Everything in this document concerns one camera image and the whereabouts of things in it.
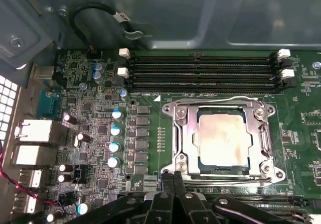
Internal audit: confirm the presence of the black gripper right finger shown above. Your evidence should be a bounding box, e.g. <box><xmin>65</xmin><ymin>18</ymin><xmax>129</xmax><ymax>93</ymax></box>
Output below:
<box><xmin>175</xmin><ymin>171</ymin><xmax>313</xmax><ymax>224</ymax></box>

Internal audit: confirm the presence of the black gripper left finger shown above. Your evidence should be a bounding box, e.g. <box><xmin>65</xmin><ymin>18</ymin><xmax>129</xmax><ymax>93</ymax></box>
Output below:
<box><xmin>85</xmin><ymin>173</ymin><xmax>175</xmax><ymax>224</ymax></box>

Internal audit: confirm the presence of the wire locking lever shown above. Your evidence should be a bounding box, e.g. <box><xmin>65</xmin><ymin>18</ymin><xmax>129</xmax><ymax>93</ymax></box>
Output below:
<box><xmin>162</xmin><ymin>168</ymin><xmax>274</xmax><ymax>186</ymax></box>
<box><xmin>173</xmin><ymin>95</ymin><xmax>264</xmax><ymax>106</ymax></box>

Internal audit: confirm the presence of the metal socket cover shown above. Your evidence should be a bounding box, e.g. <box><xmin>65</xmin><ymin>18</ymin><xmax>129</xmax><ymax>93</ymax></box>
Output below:
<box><xmin>173</xmin><ymin>100</ymin><xmax>271</xmax><ymax>179</ymax></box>

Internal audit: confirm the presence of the silver CPU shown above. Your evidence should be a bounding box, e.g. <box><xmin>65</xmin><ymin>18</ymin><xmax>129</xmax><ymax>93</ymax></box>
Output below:
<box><xmin>197</xmin><ymin>107</ymin><xmax>252</xmax><ymax>175</ymax></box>

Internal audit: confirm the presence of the CPU socket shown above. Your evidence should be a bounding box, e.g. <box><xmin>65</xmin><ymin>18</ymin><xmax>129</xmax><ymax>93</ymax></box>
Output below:
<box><xmin>159</xmin><ymin>95</ymin><xmax>287</xmax><ymax>187</ymax></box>

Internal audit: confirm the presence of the green motherboard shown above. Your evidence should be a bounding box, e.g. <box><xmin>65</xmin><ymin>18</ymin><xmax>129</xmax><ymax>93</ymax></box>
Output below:
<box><xmin>54</xmin><ymin>47</ymin><xmax>321</xmax><ymax>224</ymax></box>

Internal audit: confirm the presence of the silver display port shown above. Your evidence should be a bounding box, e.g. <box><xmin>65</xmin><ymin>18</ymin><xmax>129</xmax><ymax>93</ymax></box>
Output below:
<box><xmin>14</xmin><ymin>193</ymin><xmax>39</xmax><ymax>215</ymax></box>
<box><xmin>19</xmin><ymin>170</ymin><xmax>43</xmax><ymax>189</ymax></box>

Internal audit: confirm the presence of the silver USB port block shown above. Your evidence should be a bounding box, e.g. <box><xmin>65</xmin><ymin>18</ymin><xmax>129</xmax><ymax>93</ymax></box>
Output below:
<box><xmin>12</xmin><ymin>145</ymin><xmax>59</xmax><ymax>166</ymax></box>

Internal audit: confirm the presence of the silver ethernet port block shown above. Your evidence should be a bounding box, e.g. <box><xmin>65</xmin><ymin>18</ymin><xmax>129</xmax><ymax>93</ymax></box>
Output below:
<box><xmin>14</xmin><ymin>120</ymin><xmax>69</xmax><ymax>145</ymax></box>

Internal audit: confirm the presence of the blue serial port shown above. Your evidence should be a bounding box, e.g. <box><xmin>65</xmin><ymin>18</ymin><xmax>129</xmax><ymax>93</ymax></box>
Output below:
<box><xmin>36</xmin><ymin>88</ymin><xmax>63</xmax><ymax>119</ymax></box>

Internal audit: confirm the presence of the small silver port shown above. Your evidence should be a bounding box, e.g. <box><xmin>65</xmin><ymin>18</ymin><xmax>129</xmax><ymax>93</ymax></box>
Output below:
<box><xmin>31</xmin><ymin>63</ymin><xmax>55</xmax><ymax>82</ymax></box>

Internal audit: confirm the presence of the black open PC case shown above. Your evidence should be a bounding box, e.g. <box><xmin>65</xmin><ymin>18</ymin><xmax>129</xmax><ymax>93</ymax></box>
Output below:
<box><xmin>0</xmin><ymin>0</ymin><xmax>321</xmax><ymax>224</ymax></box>

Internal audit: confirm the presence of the red black twisted wire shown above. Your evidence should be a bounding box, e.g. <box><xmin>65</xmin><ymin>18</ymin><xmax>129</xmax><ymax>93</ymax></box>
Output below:
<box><xmin>0</xmin><ymin>143</ymin><xmax>57</xmax><ymax>207</ymax></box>

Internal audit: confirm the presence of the black cable with white label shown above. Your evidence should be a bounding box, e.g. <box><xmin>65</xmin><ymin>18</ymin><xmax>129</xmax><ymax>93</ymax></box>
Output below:
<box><xmin>74</xmin><ymin>4</ymin><xmax>131</xmax><ymax>57</ymax></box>

